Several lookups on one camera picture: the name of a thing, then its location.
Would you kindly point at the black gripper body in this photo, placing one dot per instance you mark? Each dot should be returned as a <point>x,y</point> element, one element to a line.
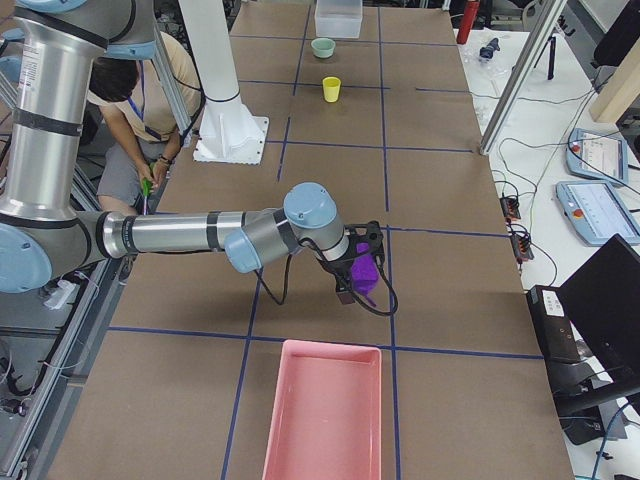
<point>339,268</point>

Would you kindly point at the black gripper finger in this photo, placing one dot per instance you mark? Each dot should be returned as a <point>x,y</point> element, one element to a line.
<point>343,291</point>

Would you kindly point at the purple microfibre cloth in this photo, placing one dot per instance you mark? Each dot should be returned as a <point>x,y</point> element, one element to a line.
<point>364,274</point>

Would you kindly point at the yellow plastic cup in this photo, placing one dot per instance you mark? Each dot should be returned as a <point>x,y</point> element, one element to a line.
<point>331,88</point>

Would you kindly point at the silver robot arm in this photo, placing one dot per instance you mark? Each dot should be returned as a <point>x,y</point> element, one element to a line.
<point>43,237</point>

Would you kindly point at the black box device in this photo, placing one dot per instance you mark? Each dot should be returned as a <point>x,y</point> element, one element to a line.
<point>552,327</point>

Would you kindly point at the translucent white plastic box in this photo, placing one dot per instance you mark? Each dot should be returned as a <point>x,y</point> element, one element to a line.
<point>338,19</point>

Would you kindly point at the orange connector board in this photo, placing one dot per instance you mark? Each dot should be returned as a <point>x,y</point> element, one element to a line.
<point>510,208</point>

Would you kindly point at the pink plastic tray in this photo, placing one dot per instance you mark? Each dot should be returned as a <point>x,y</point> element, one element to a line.
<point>327,414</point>

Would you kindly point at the pale green bowl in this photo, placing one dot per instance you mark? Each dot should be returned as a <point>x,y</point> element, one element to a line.
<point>323,48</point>

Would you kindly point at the dark blue crumpled object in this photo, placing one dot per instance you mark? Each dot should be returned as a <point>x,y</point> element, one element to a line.
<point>488,51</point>

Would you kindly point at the lower teach pendant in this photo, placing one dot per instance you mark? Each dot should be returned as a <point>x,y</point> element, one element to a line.
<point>596,212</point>

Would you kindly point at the teach pendant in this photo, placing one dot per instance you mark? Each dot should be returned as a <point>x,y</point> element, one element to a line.
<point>597,156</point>
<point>596,212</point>

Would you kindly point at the upper teach pendant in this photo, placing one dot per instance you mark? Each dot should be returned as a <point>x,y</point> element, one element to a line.
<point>597,156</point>

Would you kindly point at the black monitor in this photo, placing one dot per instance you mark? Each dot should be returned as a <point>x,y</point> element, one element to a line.
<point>601,299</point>

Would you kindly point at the seated person in beige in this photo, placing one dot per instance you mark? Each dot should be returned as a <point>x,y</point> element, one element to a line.
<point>136,110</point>

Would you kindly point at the red bottle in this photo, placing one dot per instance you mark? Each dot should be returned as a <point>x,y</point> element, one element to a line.
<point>467,21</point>

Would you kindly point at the white power strip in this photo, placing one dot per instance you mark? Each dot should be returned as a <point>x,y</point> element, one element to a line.
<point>57,295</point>

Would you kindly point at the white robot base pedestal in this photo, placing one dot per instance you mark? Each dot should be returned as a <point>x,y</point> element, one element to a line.
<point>228,132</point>

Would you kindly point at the green handled screwdriver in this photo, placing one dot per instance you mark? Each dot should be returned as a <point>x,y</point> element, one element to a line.
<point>146,190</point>

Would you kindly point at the aluminium frame post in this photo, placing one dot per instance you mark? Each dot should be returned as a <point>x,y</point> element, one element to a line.
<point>532,48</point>

